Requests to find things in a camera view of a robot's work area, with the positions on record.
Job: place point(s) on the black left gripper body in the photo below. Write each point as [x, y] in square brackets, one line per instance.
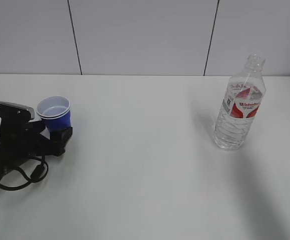
[17, 143]

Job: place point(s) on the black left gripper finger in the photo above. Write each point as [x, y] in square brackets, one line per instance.
[35, 126]
[58, 141]

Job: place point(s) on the clear Wahaha water bottle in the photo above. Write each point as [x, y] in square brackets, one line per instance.
[242, 99]

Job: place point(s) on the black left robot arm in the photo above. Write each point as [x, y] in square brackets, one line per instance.
[33, 170]

